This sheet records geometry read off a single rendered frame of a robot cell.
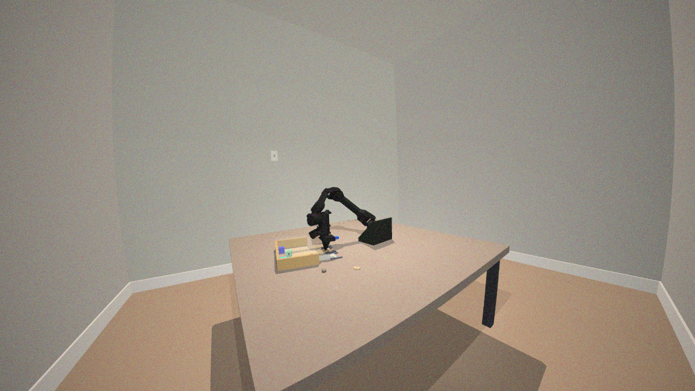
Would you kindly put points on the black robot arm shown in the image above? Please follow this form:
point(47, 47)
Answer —
point(317, 217)

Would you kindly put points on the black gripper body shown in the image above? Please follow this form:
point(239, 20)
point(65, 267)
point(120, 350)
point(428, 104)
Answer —
point(326, 237)

